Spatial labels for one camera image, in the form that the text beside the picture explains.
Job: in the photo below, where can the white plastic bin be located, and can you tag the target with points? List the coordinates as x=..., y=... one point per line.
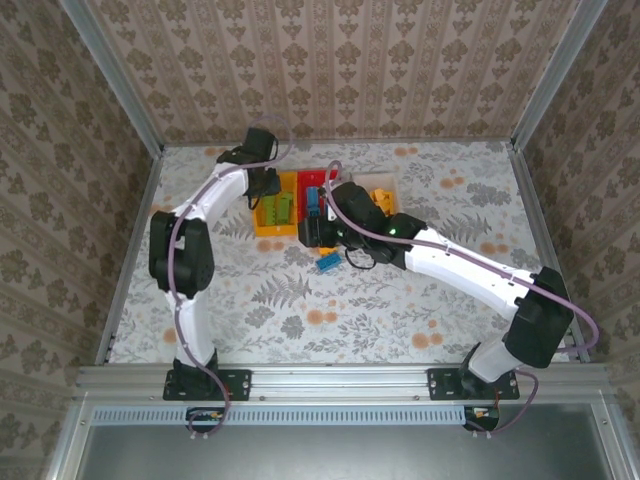
x=385, y=179

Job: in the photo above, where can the green lego brick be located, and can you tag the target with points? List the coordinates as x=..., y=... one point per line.
x=270, y=212
x=286, y=207

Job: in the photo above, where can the aluminium front rail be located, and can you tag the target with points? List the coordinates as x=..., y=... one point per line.
x=340, y=380

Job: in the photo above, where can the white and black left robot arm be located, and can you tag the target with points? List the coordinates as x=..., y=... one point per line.
x=190, y=325

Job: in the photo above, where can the red plastic bin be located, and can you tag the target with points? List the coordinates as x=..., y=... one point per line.
x=312, y=177

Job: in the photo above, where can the aluminium side rail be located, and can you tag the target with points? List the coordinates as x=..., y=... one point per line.
x=540, y=225
x=132, y=250

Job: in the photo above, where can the yellow lego brick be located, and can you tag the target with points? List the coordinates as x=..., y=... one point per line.
x=379, y=195
x=390, y=205

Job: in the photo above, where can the yellow plastic bin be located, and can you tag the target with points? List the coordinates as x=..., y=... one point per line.
x=272, y=231

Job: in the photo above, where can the small controller board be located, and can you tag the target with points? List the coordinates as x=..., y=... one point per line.
x=482, y=415
x=205, y=417

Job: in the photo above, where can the blue lego brick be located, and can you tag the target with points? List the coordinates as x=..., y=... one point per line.
x=315, y=211
x=312, y=196
x=329, y=263

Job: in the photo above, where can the grey metal panel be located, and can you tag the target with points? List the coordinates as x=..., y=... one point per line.
x=325, y=452

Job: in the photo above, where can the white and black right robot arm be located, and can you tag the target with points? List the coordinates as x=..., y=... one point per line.
x=470, y=276

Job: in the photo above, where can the aluminium frame post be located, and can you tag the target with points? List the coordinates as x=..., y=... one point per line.
x=552, y=75
x=119, y=80

